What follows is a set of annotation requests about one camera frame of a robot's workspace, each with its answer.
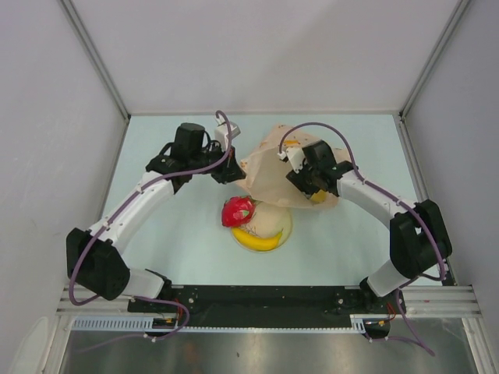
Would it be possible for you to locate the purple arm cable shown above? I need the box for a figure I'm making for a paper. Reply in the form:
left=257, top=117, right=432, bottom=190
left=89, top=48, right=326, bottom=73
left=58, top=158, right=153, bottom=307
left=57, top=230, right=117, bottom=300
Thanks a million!
left=68, top=110, right=235, bottom=354
left=278, top=122, right=448, bottom=356

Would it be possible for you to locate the cream plate with leaf motif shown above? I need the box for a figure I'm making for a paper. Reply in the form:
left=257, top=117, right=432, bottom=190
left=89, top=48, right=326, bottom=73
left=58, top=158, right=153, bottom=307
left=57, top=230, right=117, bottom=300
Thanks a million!
left=231, top=203, right=293, bottom=253

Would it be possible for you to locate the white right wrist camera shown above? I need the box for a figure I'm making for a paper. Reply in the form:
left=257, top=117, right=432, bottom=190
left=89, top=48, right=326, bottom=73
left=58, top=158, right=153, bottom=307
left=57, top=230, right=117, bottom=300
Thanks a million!
left=278, top=146, right=306, bottom=174

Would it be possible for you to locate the aluminium right corner post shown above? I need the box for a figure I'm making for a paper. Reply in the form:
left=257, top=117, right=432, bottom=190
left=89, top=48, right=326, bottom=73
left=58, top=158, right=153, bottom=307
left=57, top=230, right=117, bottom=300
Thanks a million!
left=398, top=0, right=473, bottom=121

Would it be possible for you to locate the orange fake fruit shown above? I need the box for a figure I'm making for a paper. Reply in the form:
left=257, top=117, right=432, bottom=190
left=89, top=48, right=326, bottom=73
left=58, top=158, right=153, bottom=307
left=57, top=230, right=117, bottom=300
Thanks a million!
left=310, top=190, right=327, bottom=204

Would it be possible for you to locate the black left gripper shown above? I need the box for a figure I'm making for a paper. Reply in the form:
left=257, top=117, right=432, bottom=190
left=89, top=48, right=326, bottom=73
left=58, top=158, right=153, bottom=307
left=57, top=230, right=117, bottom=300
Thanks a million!
left=189, top=141, right=245, bottom=185

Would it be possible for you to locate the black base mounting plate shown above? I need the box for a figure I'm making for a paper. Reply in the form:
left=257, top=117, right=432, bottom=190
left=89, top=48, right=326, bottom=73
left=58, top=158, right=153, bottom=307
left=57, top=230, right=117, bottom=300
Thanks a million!
left=127, top=284, right=407, bottom=340

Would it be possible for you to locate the white slotted cable duct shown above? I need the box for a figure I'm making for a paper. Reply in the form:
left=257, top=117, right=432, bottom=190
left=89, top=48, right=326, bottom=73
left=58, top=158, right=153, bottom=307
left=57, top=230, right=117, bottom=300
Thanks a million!
left=72, top=313, right=370, bottom=333

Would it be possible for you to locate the aluminium corner post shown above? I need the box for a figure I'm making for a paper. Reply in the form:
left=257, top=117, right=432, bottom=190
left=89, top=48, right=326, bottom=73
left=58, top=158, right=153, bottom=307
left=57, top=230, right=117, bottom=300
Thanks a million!
left=398, top=0, right=473, bottom=121
left=57, top=0, right=131, bottom=125

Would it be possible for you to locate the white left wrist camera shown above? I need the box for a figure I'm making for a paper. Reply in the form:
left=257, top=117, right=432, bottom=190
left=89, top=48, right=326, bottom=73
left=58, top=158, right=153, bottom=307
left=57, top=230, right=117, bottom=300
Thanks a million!
left=214, top=122, right=241, bottom=151

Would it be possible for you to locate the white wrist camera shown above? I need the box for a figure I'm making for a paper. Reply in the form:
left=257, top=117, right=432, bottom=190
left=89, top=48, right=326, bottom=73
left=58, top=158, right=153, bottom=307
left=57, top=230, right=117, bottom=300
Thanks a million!
left=214, top=122, right=241, bottom=151
left=278, top=146, right=306, bottom=174

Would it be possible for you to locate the aluminium left corner post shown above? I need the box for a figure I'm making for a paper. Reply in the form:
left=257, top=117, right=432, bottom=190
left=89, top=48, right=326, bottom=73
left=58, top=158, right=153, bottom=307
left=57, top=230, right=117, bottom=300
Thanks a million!
left=57, top=0, right=131, bottom=125

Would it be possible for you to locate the yellow fake banana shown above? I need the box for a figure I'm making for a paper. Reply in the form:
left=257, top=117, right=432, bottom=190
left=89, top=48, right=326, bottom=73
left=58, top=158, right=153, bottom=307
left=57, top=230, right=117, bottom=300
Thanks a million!
left=231, top=228, right=281, bottom=252

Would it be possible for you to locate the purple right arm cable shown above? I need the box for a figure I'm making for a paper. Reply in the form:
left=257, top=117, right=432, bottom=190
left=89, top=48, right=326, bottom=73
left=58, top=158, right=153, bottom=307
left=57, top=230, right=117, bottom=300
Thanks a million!
left=278, top=122, right=448, bottom=356

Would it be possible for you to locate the translucent banana-print plastic bag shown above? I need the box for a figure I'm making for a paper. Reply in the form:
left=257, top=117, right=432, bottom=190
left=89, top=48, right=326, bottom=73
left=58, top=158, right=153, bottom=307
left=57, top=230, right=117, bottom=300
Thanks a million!
left=238, top=123, right=352, bottom=211

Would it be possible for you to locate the aluminium right side rail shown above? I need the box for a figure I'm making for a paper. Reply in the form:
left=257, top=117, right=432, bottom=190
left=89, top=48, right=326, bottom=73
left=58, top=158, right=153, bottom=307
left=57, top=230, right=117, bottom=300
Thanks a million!
left=395, top=115, right=455, bottom=286

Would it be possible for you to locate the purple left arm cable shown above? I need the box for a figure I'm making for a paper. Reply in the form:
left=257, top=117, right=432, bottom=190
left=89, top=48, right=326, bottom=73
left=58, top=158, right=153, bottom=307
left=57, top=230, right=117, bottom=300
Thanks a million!
left=68, top=110, right=235, bottom=354

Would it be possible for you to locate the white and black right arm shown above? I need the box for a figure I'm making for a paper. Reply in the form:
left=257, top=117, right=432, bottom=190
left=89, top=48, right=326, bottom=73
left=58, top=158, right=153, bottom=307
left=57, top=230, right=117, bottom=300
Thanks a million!
left=278, top=140, right=452, bottom=312

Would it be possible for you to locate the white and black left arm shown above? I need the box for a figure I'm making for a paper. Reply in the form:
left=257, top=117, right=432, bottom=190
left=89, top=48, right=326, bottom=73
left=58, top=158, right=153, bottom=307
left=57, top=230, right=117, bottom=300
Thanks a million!
left=65, top=117, right=245, bottom=312

